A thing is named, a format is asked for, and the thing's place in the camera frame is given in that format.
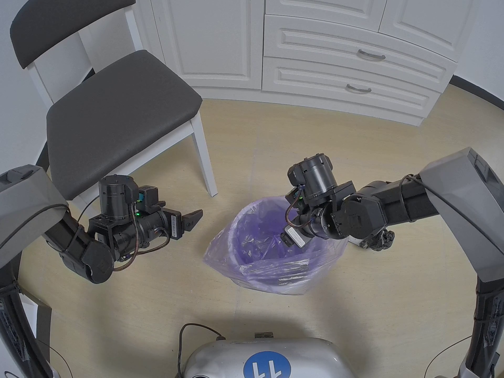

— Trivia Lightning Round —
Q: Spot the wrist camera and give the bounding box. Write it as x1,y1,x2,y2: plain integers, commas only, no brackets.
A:
285,187,303,212
136,187,166,213

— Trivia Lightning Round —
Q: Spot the purple plastic bag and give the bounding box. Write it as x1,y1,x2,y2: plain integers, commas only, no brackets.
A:
203,196,349,296

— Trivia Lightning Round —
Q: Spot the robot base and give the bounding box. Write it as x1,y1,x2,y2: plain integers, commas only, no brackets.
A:
185,331,355,378

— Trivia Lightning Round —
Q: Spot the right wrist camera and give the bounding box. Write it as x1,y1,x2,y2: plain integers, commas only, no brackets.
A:
285,187,303,212

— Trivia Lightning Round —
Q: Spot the white trash bin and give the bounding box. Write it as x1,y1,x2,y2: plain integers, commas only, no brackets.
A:
229,199,335,294

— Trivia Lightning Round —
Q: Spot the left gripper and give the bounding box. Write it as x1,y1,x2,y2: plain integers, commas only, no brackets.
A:
146,208,203,247

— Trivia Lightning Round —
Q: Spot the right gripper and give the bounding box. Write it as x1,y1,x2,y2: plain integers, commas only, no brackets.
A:
280,209,329,249

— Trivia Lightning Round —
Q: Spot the black cable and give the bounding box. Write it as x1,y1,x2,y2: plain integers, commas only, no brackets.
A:
178,323,226,378

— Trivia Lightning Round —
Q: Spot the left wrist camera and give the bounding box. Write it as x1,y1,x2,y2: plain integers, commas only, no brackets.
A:
136,187,166,213

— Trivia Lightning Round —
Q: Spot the white chair dark grey seat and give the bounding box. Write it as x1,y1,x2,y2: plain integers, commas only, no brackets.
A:
10,0,218,221

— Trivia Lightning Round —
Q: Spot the crumpled black plastic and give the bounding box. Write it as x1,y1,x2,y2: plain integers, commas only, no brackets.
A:
360,229,395,253

